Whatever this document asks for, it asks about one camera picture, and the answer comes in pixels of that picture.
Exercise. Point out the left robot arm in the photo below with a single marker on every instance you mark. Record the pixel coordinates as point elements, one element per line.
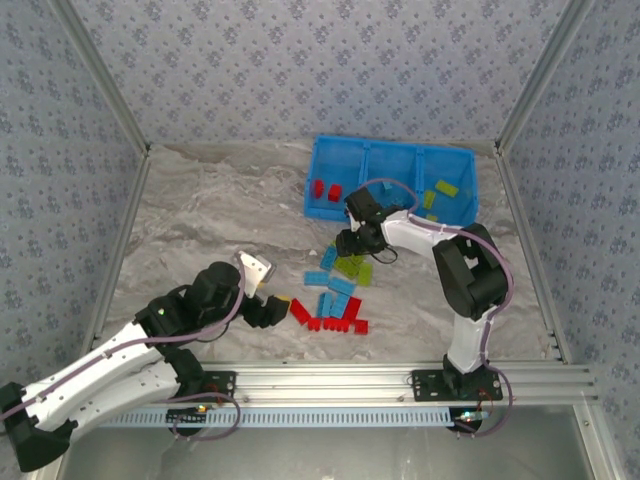
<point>110,395</point>

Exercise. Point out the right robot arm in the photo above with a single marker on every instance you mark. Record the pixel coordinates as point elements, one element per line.
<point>475,280</point>

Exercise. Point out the small red lego brick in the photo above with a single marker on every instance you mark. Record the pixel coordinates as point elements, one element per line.
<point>361,326</point>
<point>314,325</point>

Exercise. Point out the blue three-compartment bin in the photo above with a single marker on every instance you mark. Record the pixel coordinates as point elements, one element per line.
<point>340,165</point>

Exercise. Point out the long red lego brick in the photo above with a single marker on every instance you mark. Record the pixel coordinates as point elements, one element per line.
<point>351,307</point>
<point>336,326</point>

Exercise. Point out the left small circuit board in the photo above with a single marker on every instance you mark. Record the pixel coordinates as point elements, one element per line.
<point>192,414</point>

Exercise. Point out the small circuit board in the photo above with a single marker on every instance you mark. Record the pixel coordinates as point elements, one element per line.
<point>192,414</point>
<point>470,416</point>

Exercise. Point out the right small circuit board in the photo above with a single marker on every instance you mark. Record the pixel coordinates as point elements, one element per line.
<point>470,416</point>

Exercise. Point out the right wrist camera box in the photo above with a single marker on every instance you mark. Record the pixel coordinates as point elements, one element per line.
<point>354,221</point>

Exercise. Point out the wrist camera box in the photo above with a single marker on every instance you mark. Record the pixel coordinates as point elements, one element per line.
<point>354,221</point>
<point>255,272</point>

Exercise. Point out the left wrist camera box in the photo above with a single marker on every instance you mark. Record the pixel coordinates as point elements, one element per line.
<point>255,272</point>

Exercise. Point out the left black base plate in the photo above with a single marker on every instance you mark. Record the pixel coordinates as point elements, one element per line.
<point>227,380</point>

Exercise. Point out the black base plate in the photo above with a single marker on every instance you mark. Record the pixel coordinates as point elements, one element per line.
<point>227,380</point>
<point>425,385</point>

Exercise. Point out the aluminium front frame rail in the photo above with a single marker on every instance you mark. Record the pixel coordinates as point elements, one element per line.
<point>325,382</point>

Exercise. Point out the left aluminium side rail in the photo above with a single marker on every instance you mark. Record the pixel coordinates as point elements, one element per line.
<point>119,245</point>

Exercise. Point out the aluminium side rail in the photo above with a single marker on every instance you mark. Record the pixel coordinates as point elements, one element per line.
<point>519,210</point>
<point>119,245</point>

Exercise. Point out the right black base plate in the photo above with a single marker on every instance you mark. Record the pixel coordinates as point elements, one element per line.
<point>425,385</point>

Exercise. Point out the right aluminium side rail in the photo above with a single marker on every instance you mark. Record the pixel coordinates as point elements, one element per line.
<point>519,210</point>

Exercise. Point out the right slanted aluminium post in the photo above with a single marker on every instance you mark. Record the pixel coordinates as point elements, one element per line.
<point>542,75</point>

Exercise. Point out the slanted aluminium post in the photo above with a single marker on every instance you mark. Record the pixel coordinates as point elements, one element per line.
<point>104,75</point>
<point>542,75</point>

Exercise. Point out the left slanted aluminium post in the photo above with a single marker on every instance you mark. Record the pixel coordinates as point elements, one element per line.
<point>104,75</point>

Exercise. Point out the right lower frame post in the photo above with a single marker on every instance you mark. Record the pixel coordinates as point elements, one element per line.
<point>597,445</point>

